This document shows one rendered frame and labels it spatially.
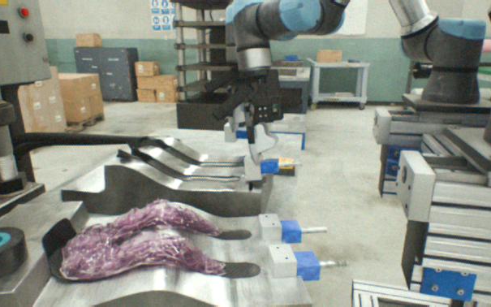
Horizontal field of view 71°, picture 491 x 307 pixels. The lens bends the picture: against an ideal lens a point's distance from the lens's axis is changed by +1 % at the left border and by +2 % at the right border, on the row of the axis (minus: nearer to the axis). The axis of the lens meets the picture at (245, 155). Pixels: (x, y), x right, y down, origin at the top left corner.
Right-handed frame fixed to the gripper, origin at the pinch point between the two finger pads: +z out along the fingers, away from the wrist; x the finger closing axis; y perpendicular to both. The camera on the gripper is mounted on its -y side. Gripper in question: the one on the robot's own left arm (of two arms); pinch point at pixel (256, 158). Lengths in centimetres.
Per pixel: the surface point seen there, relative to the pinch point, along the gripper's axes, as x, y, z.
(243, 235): -17.3, -0.8, 11.8
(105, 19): 630, -407, -225
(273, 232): -18.7, 5.1, 11.0
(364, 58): 646, 117, -74
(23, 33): 27, -79, -45
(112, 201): -6.1, -35.2, 6.7
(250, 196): -6.3, -1.1, 7.5
